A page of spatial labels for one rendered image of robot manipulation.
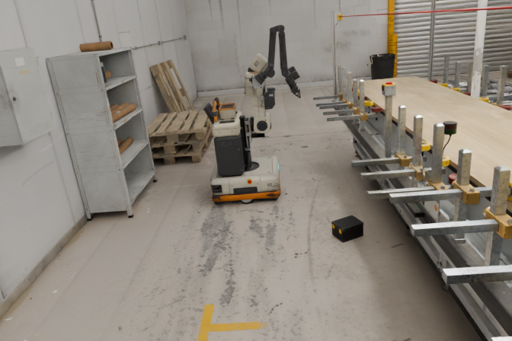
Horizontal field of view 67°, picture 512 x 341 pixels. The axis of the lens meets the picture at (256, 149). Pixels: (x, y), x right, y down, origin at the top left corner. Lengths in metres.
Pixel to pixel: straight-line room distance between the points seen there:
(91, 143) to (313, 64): 6.93
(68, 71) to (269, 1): 6.65
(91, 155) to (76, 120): 0.34
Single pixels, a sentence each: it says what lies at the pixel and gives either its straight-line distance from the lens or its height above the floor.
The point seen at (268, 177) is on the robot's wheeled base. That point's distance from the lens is 3.67.
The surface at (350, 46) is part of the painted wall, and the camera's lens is 9.88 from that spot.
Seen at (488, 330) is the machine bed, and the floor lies 0.16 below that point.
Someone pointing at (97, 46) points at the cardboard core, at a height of 1.60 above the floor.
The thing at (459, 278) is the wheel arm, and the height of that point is 0.95.
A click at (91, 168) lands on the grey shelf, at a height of 0.53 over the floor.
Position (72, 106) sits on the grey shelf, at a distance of 3.77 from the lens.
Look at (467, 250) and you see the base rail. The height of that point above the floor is 0.70.
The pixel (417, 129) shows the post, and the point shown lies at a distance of 2.18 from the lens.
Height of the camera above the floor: 1.68
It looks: 18 degrees down
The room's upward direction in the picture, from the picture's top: 6 degrees counter-clockwise
